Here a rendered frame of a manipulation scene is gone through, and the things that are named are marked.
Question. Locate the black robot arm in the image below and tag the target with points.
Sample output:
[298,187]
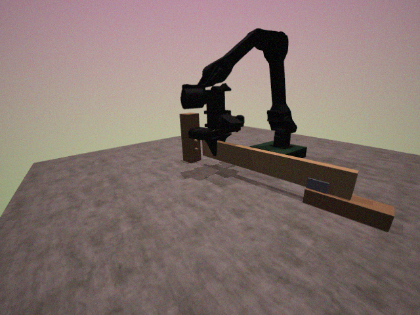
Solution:
[274,45]

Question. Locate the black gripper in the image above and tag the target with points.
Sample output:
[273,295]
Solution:
[211,137]

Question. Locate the long wooden rail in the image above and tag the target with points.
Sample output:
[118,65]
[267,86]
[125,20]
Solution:
[341,180]

